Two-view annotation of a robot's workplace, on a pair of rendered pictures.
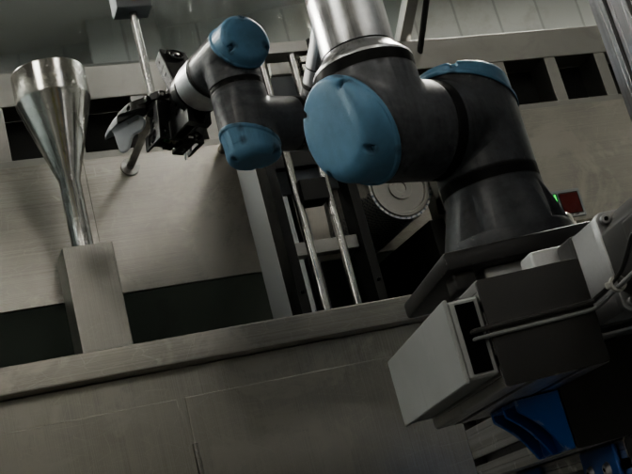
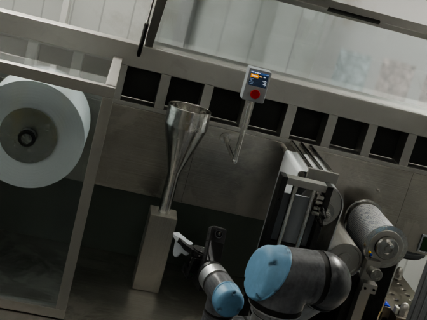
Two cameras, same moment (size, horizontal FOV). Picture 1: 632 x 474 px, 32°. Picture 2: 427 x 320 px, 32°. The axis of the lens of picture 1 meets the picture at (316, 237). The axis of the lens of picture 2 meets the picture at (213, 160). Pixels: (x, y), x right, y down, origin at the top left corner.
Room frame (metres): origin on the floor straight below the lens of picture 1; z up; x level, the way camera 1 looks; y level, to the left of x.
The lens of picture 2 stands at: (-0.33, -0.25, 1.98)
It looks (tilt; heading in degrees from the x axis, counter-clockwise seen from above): 15 degrees down; 14
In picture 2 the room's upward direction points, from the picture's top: 15 degrees clockwise
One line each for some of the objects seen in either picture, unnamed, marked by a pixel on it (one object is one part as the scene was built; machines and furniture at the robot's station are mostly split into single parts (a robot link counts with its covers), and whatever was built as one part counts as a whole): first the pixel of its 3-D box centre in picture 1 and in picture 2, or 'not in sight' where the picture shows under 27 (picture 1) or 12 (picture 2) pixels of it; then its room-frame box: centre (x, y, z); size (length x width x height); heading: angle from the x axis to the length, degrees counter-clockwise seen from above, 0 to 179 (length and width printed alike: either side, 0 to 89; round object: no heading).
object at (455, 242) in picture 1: (500, 219); not in sight; (1.22, -0.21, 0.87); 0.15 x 0.15 x 0.10
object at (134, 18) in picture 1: (143, 59); (243, 130); (1.90, 0.23, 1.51); 0.02 x 0.02 x 0.20
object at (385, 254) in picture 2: not in sight; (386, 247); (2.06, -0.30, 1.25); 0.07 x 0.02 x 0.07; 113
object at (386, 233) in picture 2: not in sight; (374, 232); (2.18, -0.25, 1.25); 0.26 x 0.12 x 0.12; 23
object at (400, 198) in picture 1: (377, 210); (335, 245); (2.14, -0.13, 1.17); 0.26 x 0.12 x 0.12; 23
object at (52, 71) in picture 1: (50, 88); (187, 116); (1.89, 0.41, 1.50); 0.14 x 0.14 x 0.06
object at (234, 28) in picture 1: (229, 58); (223, 294); (1.36, 0.05, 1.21); 0.11 x 0.08 x 0.09; 36
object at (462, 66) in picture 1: (467, 127); not in sight; (1.22, -0.21, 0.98); 0.13 x 0.12 x 0.14; 126
